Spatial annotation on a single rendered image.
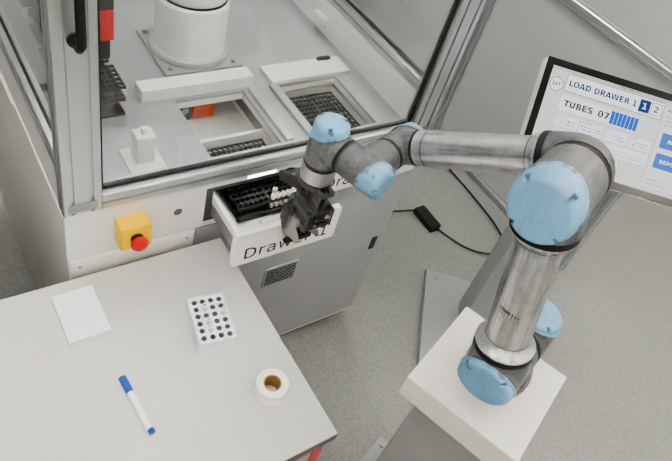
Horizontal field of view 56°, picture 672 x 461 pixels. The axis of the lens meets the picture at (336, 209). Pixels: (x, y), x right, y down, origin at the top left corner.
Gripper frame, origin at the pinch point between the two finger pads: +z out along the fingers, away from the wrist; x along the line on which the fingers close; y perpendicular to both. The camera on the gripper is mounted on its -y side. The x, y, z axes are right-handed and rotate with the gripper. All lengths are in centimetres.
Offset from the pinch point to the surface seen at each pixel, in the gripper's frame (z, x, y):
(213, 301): 11.0, -21.4, 4.4
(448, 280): 87, 105, -14
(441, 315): 87, 90, -1
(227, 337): 10.9, -22.6, 14.3
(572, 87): -24, 90, -3
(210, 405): 14.4, -31.4, 25.8
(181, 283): 14.4, -24.8, -5.2
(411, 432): 35, 17, 45
